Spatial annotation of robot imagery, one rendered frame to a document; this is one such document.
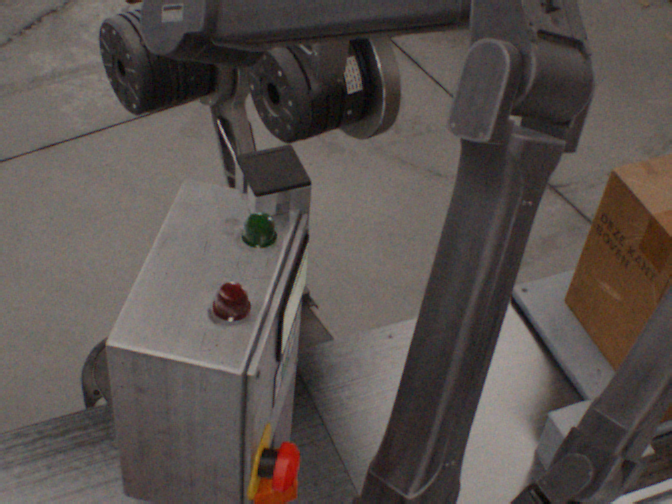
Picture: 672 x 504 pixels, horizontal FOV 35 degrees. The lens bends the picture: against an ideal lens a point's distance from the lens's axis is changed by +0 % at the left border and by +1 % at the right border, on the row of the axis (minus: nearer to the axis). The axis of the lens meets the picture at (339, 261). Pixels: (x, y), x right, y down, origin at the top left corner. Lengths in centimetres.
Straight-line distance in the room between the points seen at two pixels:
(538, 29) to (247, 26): 31
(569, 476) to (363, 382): 49
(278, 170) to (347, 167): 228
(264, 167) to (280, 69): 63
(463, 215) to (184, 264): 20
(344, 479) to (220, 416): 69
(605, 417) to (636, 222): 42
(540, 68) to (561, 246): 224
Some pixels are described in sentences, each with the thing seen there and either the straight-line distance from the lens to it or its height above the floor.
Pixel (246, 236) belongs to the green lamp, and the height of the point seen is 149.
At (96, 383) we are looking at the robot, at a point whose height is 24.
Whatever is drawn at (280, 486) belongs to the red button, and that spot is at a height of 133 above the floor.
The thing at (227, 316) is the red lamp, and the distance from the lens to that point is 70.
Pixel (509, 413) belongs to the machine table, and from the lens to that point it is 150.
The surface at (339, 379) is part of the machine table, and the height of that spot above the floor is 83.
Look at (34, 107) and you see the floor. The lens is 327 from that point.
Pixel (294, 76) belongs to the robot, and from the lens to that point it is 139.
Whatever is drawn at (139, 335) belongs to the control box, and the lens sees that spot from 70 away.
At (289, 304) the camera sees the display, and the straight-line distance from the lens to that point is 76.
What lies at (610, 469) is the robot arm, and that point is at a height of 116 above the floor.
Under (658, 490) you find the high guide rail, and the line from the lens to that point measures 133.
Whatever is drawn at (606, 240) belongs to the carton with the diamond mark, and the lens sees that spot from 150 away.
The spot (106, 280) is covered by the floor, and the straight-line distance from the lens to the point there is 274.
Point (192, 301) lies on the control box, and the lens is 72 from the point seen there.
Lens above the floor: 202
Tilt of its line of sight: 46 degrees down
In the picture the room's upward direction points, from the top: 7 degrees clockwise
